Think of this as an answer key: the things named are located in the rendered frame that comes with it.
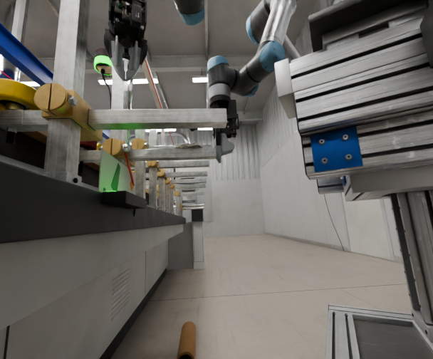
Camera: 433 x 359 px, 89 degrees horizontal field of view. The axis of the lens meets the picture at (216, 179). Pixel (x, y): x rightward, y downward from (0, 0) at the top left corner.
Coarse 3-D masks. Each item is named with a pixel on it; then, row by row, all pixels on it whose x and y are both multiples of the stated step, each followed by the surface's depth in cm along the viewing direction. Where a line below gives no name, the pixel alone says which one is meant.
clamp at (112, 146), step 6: (114, 138) 60; (108, 144) 60; (114, 144) 60; (120, 144) 60; (108, 150) 59; (114, 150) 59; (120, 150) 60; (114, 156) 60; (120, 156) 61; (126, 162) 67; (132, 162) 70
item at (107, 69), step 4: (96, 64) 67; (100, 64) 67; (104, 64) 67; (96, 68) 68; (100, 68) 68; (104, 68) 68; (108, 68) 68; (112, 68) 67; (100, 72) 68; (104, 72) 68; (108, 72) 70; (112, 72) 67; (104, 80) 68; (108, 88) 67
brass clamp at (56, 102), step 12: (48, 84) 35; (36, 96) 35; (48, 96) 35; (60, 96) 35; (72, 96) 36; (48, 108) 35; (60, 108) 35; (72, 108) 37; (84, 108) 41; (48, 120) 38; (84, 120) 41; (84, 132) 43; (96, 132) 45
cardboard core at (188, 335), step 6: (186, 324) 122; (192, 324) 123; (186, 330) 115; (192, 330) 117; (180, 336) 114; (186, 336) 109; (192, 336) 110; (180, 342) 106; (186, 342) 103; (192, 342) 105; (180, 348) 100; (186, 348) 98; (192, 348) 100; (180, 354) 95; (186, 354) 106; (192, 354) 96
